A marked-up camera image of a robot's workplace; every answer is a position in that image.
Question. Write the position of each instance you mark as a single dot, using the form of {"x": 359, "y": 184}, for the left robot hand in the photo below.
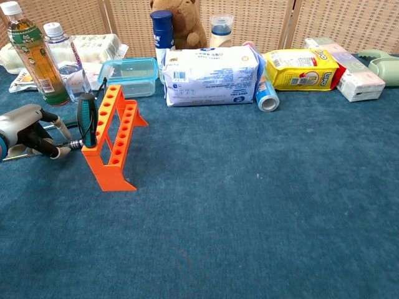
{"x": 18, "y": 121}

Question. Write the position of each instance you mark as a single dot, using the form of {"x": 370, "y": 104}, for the silver black precision screwdriver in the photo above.
{"x": 74, "y": 144}

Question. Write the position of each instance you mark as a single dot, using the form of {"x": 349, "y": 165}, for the short thick green-black screwdriver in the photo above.
{"x": 87, "y": 121}

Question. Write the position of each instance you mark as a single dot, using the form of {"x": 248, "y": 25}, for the orange tool rack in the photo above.
{"x": 109, "y": 177}

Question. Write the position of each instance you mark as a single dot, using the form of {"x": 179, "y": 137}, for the pink white snack bag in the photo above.
{"x": 22, "y": 81}

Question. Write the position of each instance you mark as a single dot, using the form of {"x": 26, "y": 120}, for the green tea bottle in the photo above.
{"x": 34, "y": 62}

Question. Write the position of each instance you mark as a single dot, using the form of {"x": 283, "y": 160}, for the clear water bottle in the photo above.
{"x": 74, "y": 78}

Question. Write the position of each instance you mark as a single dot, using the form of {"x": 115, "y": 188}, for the white tissue roll pack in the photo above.
{"x": 93, "y": 46}

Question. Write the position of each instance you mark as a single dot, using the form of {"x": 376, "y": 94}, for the clear blue-rimmed food container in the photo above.
{"x": 131, "y": 74}

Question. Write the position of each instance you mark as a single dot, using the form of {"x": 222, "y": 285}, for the blue white spray can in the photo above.
{"x": 162, "y": 31}

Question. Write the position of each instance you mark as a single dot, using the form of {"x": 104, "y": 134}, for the brown capybara plush toy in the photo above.
{"x": 187, "y": 21}

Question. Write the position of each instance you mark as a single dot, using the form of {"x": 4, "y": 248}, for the white blue wet wipes pack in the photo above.
{"x": 212, "y": 78}

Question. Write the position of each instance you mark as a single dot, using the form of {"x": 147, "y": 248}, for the cream bottle with clear cap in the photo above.
{"x": 220, "y": 39}

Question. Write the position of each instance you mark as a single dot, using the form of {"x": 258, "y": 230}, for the blue carpet table cover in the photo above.
{"x": 218, "y": 218}

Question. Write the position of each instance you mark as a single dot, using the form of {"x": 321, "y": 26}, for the blue plastic wrap roll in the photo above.
{"x": 266, "y": 96}

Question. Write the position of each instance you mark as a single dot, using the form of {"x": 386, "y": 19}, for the yellow Lipo biscuit bag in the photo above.
{"x": 299, "y": 71}

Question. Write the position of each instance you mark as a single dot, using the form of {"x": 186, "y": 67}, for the wicker folding screen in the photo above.
{"x": 343, "y": 18}

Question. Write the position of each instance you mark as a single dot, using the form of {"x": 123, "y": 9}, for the pastel tissue box pack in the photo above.
{"x": 358, "y": 81}

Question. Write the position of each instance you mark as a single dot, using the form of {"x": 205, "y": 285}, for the pale green lint roller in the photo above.
{"x": 383, "y": 67}

